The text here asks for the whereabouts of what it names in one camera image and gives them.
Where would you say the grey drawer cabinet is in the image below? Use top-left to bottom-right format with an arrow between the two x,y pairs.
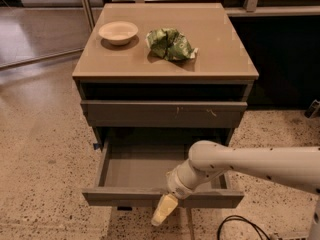
72,3 -> 258,146

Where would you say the grey drawer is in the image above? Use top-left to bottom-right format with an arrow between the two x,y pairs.
81,100 -> 247,128
83,143 -> 244,208

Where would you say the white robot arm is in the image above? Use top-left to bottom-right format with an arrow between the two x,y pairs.
151,141 -> 320,226

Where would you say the dark object on floor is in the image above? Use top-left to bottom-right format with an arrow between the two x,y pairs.
304,100 -> 320,118

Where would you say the white paper bowl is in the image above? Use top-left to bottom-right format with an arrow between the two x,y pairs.
98,21 -> 138,46

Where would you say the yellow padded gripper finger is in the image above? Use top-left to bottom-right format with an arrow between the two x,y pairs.
151,193 -> 178,226

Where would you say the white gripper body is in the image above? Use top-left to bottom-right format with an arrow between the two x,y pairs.
166,165 -> 193,200

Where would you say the grey top drawer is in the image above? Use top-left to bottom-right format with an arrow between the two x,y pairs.
81,100 -> 247,128

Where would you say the crumpled green chip bag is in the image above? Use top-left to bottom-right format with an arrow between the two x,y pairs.
146,28 -> 198,61

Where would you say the black cable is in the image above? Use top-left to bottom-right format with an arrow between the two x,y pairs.
216,214 -> 272,240

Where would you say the black floor marker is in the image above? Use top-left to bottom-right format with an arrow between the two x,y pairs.
117,207 -> 133,211

